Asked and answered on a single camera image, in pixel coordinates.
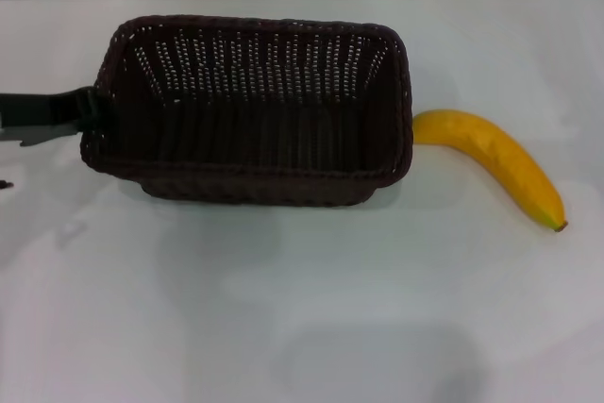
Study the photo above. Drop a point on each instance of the yellow banana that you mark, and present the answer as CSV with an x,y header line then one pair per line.
x,y
500,148

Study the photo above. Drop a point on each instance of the dark brown woven basket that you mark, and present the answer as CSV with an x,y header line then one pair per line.
x,y
264,148

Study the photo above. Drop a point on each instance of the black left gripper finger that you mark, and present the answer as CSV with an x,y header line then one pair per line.
x,y
42,108

